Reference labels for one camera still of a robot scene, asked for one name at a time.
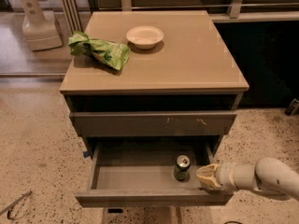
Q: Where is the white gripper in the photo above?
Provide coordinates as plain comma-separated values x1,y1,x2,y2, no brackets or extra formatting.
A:
196,162,237,191

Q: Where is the green soda can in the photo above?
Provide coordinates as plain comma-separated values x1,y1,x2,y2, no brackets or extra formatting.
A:
173,155,191,181

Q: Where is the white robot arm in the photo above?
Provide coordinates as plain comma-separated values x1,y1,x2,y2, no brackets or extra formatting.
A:
196,158,299,201

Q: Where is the open grey middle drawer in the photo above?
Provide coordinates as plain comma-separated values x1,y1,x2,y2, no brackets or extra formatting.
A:
76,141,233,208

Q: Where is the grey drawer cabinet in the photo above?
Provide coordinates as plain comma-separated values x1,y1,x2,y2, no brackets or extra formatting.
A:
59,10,250,224

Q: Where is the closed grey top drawer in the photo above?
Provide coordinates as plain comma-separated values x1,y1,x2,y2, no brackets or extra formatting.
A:
70,111,236,137

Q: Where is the dark object at right edge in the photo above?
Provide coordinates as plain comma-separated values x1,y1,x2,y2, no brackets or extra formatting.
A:
284,98,299,116

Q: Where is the blue tape piece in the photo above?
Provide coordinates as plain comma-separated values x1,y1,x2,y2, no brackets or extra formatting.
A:
83,151,90,158

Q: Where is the white paper bowl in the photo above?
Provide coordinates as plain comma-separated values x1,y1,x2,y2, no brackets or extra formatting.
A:
126,26,164,49

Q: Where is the green chip bag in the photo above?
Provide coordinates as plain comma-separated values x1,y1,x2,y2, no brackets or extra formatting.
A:
68,31,131,71

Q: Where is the metal rod on floor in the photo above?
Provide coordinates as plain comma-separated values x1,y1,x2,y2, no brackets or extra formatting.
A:
0,190,32,216

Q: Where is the white mobile robot background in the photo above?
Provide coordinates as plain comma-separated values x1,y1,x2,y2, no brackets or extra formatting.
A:
20,0,63,51

